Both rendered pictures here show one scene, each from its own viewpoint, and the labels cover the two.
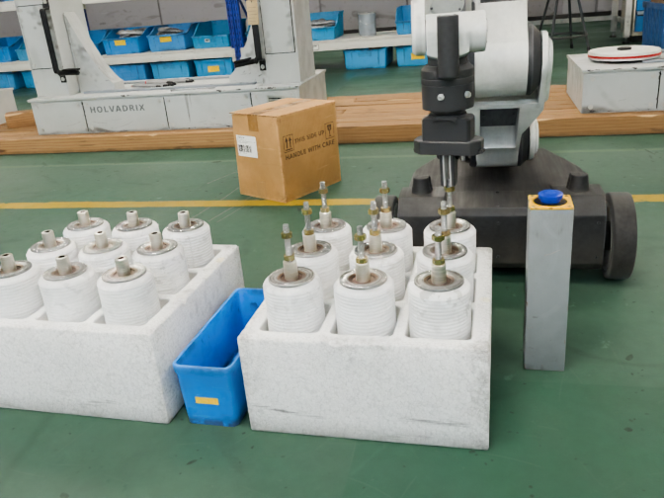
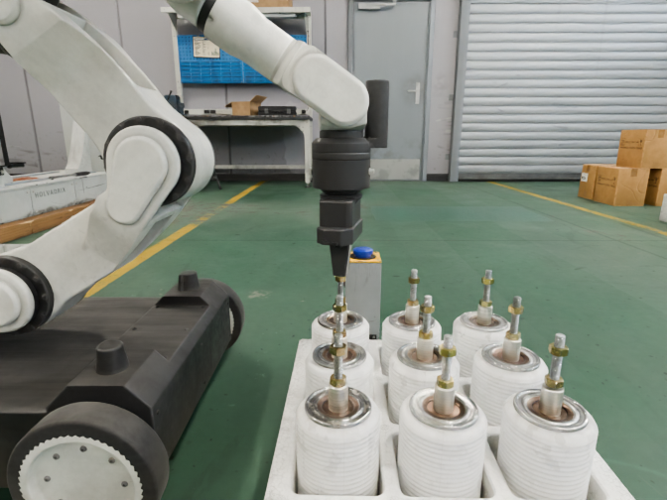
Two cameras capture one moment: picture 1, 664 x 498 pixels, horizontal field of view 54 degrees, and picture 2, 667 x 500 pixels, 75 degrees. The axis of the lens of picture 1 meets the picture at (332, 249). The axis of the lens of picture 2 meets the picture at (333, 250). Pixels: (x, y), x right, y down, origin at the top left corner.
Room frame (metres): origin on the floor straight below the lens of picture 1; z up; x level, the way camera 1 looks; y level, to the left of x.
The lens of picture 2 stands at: (1.29, 0.42, 0.55)
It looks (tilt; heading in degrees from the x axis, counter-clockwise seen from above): 15 degrees down; 256
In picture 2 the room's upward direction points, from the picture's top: straight up
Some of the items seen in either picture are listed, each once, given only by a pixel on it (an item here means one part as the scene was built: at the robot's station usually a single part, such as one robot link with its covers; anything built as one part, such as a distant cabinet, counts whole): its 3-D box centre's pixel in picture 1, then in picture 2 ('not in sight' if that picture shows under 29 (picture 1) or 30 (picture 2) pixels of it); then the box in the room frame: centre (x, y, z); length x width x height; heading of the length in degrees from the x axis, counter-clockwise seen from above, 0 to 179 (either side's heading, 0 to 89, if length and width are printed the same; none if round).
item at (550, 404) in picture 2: (290, 270); (551, 399); (0.96, 0.07, 0.26); 0.02 x 0.02 x 0.03
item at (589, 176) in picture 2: not in sight; (602, 182); (-2.02, -2.82, 0.15); 0.30 x 0.24 x 0.30; 165
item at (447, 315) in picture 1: (440, 333); (478, 371); (0.90, -0.16, 0.16); 0.10 x 0.10 x 0.18
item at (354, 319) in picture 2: (450, 226); (339, 319); (1.12, -0.22, 0.25); 0.08 x 0.08 x 0.01
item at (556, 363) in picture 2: (288, 246); (556, 366); (0.96, 0.07, 0.30); 0.01 x 0.01 x 0.08
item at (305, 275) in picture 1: (291, 277); (549, 410); (0.96, 0.07, 0.25); 0.08 x 0.08 x 0.01
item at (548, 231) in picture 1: (545, 286); (360, 328); (1.04, -0.38, 0.16); 0.07 x 0.07 x 0.31; 75
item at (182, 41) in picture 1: (176, 37); not in sight; (6.37, 1.26, 0.36); 0.50 x 0.38 x 0.21; 167
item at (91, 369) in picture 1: (120, 319); not in sight; (1.18, 0.44, 0.09); 0.39 x 0.39 x 0.18; 74
